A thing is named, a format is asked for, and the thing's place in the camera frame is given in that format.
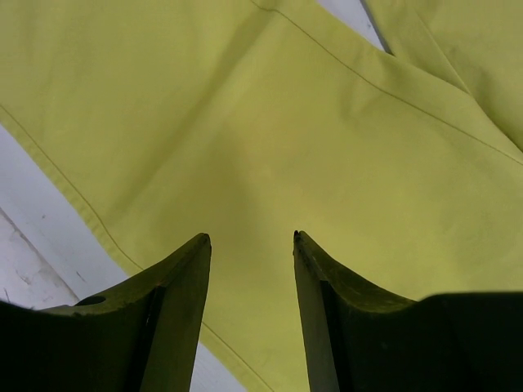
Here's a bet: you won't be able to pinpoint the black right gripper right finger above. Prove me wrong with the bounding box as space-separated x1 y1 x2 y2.
293 231 522 391

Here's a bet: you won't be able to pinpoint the yellow trousers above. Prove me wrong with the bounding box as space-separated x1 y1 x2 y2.
1 1 522 391

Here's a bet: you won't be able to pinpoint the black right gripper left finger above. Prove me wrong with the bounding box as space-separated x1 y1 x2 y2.
1 234 212 391

